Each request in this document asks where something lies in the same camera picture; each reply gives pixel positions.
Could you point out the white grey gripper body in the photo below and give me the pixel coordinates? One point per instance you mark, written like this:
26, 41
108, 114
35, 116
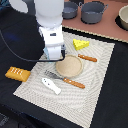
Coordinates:
54, 43

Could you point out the yellow cheese wedge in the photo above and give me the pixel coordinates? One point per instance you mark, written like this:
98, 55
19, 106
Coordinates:
80, 44

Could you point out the orange bread loaf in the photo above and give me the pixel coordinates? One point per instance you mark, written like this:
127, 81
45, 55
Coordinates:
18, 74

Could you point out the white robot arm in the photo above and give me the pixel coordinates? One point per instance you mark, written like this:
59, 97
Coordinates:
49, 19

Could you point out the round wooden plate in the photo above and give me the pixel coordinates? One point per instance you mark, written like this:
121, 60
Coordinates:
71, 66

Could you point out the woven beige placemat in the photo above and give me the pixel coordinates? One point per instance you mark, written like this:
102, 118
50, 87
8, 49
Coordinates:
74, 104

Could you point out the beige bowl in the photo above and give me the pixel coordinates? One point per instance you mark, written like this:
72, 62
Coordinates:
123, 14

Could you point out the grey saucepan with handle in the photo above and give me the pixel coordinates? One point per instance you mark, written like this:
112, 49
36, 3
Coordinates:
70, 10

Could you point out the knife with orange handle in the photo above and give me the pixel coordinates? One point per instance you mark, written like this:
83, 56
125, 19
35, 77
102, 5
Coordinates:
87, 58

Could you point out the fork with orange handle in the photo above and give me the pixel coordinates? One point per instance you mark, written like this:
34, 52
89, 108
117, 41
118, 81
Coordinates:
54, 76

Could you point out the grey two-handled pot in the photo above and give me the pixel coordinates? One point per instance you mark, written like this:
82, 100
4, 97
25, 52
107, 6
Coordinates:
91, 12

